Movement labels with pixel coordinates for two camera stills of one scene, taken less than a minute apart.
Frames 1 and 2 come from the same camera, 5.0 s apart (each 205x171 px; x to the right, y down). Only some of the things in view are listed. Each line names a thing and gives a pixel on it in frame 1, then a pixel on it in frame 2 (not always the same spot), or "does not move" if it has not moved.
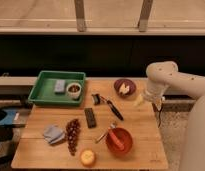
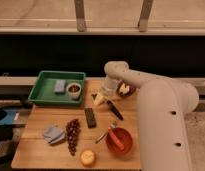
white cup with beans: (74, 90) does not move
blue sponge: (59, 86) does not move
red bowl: (124, 136) does not move
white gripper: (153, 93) to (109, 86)
